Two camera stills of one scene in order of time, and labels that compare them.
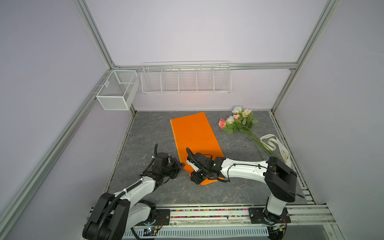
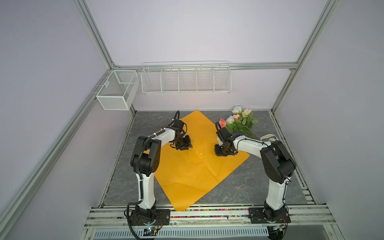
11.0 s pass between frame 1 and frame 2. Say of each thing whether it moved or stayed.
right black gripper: moved
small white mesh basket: stayed
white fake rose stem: stayed
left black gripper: moved
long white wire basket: stayed
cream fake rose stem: stayed
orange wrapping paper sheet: moved
